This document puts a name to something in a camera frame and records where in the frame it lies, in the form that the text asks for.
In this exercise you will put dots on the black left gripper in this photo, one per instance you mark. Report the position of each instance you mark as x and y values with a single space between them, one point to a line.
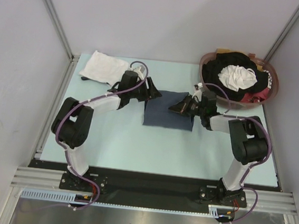
151 93

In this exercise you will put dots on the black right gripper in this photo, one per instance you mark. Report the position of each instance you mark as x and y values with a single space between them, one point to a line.
183 106

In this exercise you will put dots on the white graphic tank top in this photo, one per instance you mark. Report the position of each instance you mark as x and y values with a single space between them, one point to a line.
105 69

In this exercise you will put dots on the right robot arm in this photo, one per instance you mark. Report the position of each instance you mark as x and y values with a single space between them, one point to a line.
249 141

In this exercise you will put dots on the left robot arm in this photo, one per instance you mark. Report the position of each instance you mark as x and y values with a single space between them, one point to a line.
72 123

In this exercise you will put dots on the black garment pile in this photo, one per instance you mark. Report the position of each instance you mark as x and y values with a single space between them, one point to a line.
212 68

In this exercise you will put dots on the mustard yellow garment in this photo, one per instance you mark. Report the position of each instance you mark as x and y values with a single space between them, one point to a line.
222 50

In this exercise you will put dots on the pink plastic laundry basket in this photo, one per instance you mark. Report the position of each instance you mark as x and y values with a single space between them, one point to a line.
262 66

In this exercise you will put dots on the red garment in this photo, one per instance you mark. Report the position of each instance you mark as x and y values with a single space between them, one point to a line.
256 97

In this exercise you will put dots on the black white striped garment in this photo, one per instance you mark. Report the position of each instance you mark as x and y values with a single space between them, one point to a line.
270 79

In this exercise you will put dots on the white strappy garment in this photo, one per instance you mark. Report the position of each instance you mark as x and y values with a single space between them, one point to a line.
237 78

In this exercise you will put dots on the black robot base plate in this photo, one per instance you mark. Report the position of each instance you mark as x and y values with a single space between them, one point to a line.
150 188

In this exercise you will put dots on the white cable duct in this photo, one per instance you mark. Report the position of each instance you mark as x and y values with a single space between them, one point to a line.
82 199

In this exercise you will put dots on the aluminium frame rail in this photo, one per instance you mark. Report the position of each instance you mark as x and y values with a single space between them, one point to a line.
37 173

